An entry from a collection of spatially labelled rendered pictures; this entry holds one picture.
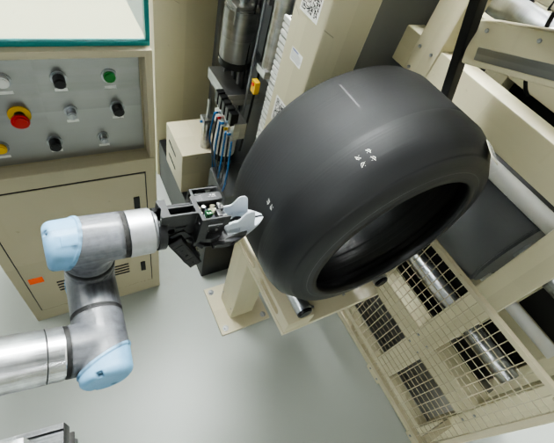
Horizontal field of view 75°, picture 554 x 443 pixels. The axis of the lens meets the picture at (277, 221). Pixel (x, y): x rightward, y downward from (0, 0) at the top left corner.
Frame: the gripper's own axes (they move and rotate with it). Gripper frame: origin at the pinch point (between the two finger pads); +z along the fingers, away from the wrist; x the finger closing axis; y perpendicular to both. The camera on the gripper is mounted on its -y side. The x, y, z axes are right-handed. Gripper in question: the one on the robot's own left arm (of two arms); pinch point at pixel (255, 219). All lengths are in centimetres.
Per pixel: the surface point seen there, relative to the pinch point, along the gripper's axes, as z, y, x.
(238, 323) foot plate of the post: 39, -118, 21
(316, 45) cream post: 19.2, 23.7, 25.6
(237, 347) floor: 35, -119, 10
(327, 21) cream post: 19.0, 29.0, 24.9
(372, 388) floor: 89, -113, -35
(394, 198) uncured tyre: 16.8, 16.5, -12.1
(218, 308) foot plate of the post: 33, -119, 32
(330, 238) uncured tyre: 7.7, 6.8, -11.7
